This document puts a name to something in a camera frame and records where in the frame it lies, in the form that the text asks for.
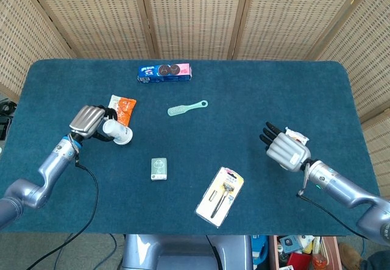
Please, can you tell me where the blue pink cookie box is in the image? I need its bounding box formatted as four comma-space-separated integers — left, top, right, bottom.
136, 62, 193, 84

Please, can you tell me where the pink storage box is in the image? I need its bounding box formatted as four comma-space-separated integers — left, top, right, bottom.
269, 235, 342, 270

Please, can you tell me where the orange white snack packet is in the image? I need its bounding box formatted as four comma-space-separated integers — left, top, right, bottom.
108, 94, 137, 127

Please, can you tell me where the brown fuzzy object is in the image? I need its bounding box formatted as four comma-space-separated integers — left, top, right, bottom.
338, 242, 363, 268

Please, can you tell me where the red packet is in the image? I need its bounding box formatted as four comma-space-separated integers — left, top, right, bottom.
288, 252, 312, 270

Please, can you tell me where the blue plastic object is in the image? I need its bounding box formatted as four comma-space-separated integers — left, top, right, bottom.
251, 235, 269, 260

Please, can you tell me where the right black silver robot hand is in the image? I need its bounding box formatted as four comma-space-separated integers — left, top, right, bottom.
259, 122, 311, 172

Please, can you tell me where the razor blister pack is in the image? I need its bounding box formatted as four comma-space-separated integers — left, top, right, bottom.
194, 166, 245, 229

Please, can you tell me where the black left hand cable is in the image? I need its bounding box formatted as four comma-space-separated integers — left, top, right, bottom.
26, 134, 100, 270

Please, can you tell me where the blue table mat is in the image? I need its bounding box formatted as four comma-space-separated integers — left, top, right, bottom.
0, 59, 380, 236

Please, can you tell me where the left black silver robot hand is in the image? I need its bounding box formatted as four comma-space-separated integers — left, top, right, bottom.
68, 104, 118, 143

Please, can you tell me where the silver-blue robot base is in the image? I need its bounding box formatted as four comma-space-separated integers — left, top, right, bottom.
121, 234, 254, 270

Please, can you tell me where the mint green hairbrush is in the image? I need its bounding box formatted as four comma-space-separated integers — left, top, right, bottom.
167, 99, 209, 118

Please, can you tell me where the blue floor cable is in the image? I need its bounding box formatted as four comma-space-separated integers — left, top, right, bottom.
56, 233, 119, 270

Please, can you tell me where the white snack packet red-yellow print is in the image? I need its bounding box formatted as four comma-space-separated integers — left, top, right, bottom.
285, 126, 310, 144

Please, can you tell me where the green tissue pack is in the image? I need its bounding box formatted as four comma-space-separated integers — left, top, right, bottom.
151, 157, 169, 182

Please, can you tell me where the black right hand cable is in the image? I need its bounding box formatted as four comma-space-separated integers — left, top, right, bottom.
297, 162, 371, 241

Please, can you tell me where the white paper cup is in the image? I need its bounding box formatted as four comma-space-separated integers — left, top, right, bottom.
102, 119, 134, 146

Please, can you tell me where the woven bamboo screen panel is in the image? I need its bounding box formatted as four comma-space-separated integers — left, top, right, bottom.
307, 0, 390, 124
23, 0, 159, 60
138, 0, 254, 60
0, 0, 74, 100
228, 0, 374, 61
361, 108, 390, 197

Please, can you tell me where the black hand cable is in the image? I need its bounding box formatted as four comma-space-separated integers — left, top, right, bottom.
26, 134, 100, 270
297, 162, 371, 241

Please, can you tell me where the black equipment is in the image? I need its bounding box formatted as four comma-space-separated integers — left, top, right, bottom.
0, 98, 16, 140

